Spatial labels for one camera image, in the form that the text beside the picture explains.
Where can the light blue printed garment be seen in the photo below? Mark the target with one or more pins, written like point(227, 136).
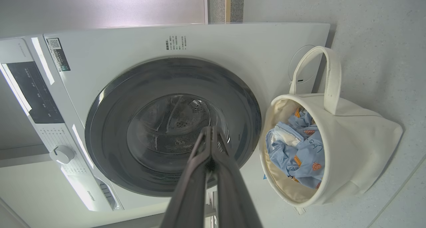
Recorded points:
point(299, 161)

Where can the blue orange cream garment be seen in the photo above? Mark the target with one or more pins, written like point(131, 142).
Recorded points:
point(301, 118)

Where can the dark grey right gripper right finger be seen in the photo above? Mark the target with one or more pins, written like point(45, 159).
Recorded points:
point(233, 201)

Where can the white washing machine dial knob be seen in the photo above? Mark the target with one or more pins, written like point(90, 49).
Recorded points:
point(62, 154)

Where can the cream canvas laundry basket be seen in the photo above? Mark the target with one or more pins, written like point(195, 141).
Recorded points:
point(359, 148)

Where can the black washing machine control panel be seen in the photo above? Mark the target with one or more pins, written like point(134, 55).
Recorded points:
point(35, 93)

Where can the white front-load washing machine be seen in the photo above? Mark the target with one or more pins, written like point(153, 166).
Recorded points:
point(233, 48)

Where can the QR code label sticker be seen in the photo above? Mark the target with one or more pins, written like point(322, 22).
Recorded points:
point(58, 55)

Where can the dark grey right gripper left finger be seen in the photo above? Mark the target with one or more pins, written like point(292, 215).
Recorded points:
point(189, 194)

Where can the round dark washer door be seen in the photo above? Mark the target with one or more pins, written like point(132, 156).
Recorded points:
point(109, 138)

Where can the washing machine drum with clothes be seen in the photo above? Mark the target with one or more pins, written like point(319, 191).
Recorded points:
point(173, 121)

